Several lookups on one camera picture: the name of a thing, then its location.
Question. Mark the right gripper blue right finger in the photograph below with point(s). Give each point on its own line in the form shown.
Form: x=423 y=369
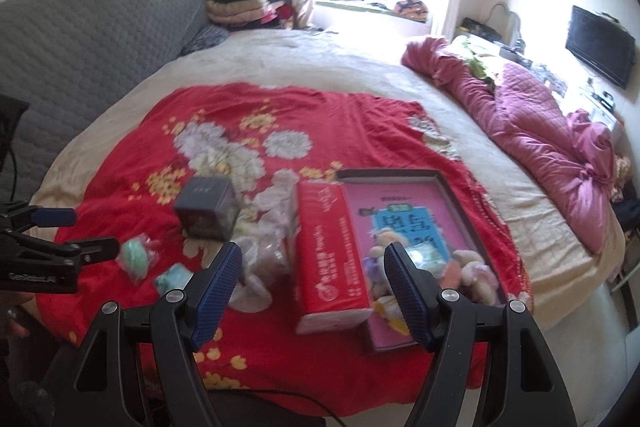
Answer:
x=416 y=292

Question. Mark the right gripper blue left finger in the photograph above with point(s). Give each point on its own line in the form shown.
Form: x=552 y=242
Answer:
x=209 y=292

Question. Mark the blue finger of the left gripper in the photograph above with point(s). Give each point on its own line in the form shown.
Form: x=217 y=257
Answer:
x=53 y=217
x=92 y=251

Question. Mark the yellow white snack packet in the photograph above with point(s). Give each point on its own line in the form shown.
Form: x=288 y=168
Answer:
x=388 y=308

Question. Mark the plush bear purple dress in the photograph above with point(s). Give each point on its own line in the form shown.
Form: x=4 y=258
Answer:
x=373 y=262

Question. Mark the green ball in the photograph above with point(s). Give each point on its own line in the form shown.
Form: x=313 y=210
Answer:
x=137 y=256

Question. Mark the green white tissue pack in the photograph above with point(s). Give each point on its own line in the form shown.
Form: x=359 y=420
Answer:
x=428 y=257

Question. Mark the plush bear pink dress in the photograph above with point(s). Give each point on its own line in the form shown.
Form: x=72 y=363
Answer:
x=468 y=272

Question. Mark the person's hand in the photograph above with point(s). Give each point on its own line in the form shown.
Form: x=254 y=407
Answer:
x=9 y=327

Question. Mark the clear plastic bag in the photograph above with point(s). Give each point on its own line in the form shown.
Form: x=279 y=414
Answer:
x=264 y=264

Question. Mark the dark blue square box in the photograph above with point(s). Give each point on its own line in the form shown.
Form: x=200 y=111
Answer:
x=207 y=207

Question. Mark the red tissue box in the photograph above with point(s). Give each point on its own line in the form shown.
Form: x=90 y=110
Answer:
x=331 y=291

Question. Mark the red floral blanket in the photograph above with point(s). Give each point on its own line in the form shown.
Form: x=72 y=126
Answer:
x=267 y=143

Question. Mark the grey quilted headboard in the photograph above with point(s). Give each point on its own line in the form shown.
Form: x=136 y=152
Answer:
x=65 y=62

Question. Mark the pink quilted comforter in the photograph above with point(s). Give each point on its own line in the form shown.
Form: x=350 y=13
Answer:
x=571 y=157

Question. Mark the dark patterned pillow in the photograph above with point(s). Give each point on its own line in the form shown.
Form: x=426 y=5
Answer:
x=208 y=37

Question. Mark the stack of folded clothes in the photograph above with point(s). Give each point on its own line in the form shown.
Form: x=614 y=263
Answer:
x=237 y=15

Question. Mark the black wall television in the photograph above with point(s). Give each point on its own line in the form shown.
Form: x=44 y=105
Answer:
x=604 y=46

